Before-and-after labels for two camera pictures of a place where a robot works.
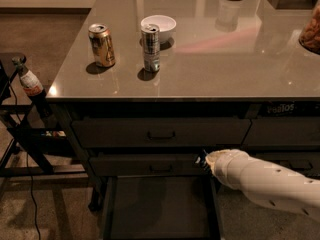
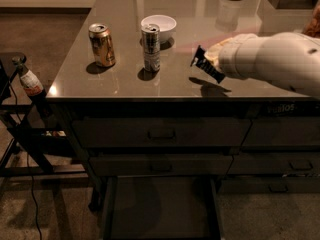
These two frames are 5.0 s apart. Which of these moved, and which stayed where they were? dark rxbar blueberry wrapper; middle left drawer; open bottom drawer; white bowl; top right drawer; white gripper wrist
Moved: dark rxbar blueberry wrapper; white gripper wrist
Stayed: white bowl; middle left drawer; top right drawer; open bottom drawer
